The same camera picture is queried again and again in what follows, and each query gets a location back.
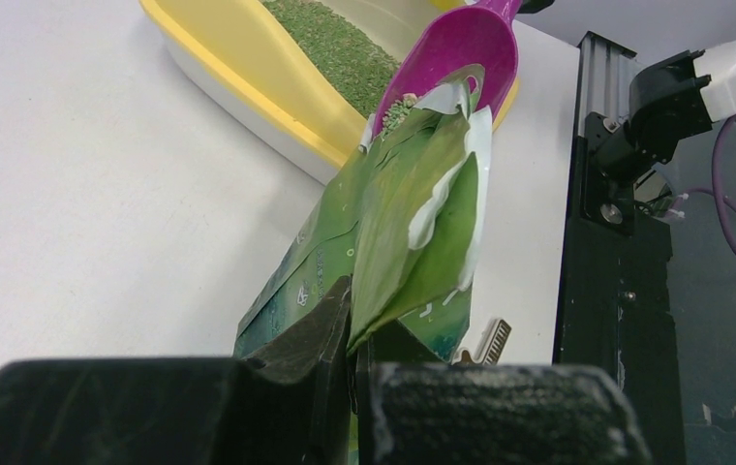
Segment yellow litter box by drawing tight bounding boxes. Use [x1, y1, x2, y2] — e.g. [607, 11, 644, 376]
[141, 1, 518, 183]

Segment green cat litter bag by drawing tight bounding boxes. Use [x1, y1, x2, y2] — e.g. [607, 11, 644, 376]
[233, 76, 493, 362]

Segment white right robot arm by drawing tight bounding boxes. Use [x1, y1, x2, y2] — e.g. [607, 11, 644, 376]
[591, 40, 736, 185]

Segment magenta plastic scoop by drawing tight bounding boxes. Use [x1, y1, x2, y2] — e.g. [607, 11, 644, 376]
[372, 0, 524, 136]

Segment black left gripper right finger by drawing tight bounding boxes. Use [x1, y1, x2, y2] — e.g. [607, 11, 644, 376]
[355, 335, 654, 464]

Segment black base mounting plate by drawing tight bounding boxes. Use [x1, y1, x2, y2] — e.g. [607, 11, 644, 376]
[553, 32, 686, 464]

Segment green litter granules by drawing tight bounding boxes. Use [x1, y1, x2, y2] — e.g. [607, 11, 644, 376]
[262, 0, 414, 138]

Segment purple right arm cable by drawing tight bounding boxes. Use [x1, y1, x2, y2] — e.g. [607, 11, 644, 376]
[665, 115, 736, 277]

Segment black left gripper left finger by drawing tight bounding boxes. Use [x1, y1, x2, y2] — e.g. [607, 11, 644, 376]
[0, 276, 351, 464]

